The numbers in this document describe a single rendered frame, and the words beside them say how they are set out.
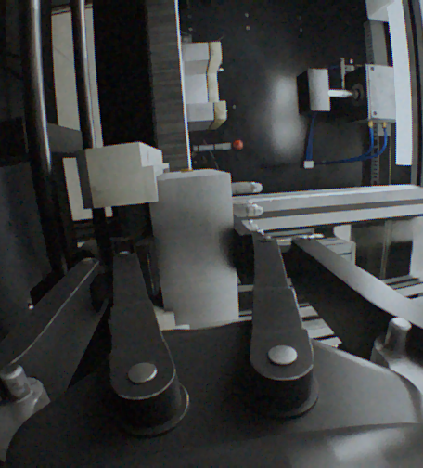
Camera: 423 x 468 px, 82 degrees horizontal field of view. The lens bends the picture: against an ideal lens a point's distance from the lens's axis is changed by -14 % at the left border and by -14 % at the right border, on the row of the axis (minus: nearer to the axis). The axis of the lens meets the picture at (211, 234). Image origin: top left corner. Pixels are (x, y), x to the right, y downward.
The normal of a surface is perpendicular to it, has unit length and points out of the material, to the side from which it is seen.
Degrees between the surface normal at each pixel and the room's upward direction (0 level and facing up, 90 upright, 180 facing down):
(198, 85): 90
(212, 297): 90
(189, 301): 90
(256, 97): 90
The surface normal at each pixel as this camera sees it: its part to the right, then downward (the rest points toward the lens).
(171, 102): 0.09, 0.26
